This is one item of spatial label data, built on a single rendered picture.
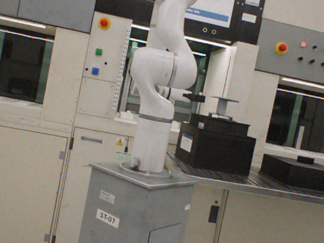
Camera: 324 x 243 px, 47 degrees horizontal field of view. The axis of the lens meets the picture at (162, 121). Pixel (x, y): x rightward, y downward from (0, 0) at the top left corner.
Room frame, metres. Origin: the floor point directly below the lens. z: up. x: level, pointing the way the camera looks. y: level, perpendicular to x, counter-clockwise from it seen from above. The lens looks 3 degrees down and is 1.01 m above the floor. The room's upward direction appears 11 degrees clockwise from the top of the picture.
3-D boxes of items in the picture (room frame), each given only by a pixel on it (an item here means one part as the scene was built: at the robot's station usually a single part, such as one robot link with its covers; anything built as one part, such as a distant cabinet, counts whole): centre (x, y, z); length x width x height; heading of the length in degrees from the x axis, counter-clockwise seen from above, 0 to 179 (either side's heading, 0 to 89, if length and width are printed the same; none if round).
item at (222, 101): (1.74, -0.26, 0.93); 0.24 x 0.20 x 0.32; 17
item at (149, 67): (1.28, 0.06, 1.07); 0.19 x 0.12 x 0.24; 101
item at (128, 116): (2.27, 0.16, 0.89); 0.22 x 0.21 x 0.04; 8
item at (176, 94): (1.68, -0.04, 1.06); 0.11 x 0.10 x 0.07; 106
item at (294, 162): (1.70, -0.68, 0.83); 0.29 x 0.29 x 0.13; 10
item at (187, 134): (1.74, -0.26, 0.85); 0.28 x 0.28 x 0.17; 17
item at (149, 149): (1.29, 0.03, 0.85); 0.19 x 0.19 x 0.18
